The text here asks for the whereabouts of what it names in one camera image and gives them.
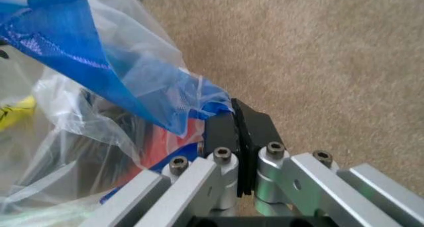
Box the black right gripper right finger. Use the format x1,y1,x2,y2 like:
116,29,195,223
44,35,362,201
230,98,424,227

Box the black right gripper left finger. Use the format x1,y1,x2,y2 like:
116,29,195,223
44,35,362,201
78,112,245,227

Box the clear plastic garbage bag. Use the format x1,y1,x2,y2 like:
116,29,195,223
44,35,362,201
0,0,233,227

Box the red and blue package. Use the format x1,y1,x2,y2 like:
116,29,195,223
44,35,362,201
98,115,208,205

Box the blue mesh fabric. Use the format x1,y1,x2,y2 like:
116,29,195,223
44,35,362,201
0,0,186,138

